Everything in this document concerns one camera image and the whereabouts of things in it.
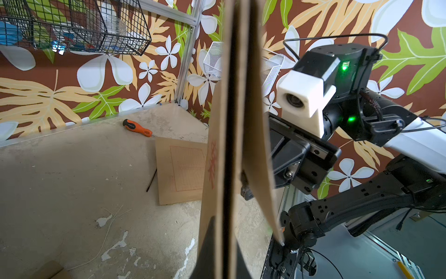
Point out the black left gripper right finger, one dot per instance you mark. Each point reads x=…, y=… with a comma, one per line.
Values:
x=238, y=268

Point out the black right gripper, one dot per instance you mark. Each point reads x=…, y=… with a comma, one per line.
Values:
x=277, y=153

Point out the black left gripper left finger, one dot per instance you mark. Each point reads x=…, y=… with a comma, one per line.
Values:
x=204, y=268

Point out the kraft file bag with string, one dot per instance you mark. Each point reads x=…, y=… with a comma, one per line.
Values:
x=51, y=270

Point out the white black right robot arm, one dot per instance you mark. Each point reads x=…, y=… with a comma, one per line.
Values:
x=365, y=115

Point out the thin dark metal rod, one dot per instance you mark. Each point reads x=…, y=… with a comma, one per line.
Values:
x=151, y=180

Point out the blue object in basket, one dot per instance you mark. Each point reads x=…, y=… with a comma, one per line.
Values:
x=10, y=34

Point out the white wire basket right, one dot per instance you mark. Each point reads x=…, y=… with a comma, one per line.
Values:
x=270, y=68

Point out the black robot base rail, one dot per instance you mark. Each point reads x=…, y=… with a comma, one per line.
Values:
x=405, y=183

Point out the orange handled screwdriver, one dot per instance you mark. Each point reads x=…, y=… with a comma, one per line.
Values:
x=137, y=128

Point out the black wire basket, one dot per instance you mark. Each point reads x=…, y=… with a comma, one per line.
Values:
x=110, y=27

